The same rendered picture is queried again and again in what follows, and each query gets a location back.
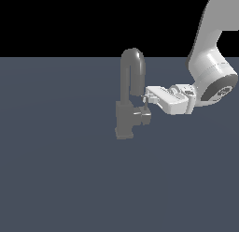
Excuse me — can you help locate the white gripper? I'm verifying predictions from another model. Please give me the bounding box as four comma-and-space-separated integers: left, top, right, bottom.
142, 83, 197, 116

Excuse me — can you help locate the grey faucet handle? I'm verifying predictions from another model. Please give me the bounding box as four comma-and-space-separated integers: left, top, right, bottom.
133, 105, 152, 125

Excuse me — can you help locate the grey faucet body with spout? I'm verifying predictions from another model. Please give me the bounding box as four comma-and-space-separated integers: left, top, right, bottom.
114, 48, 148, 140

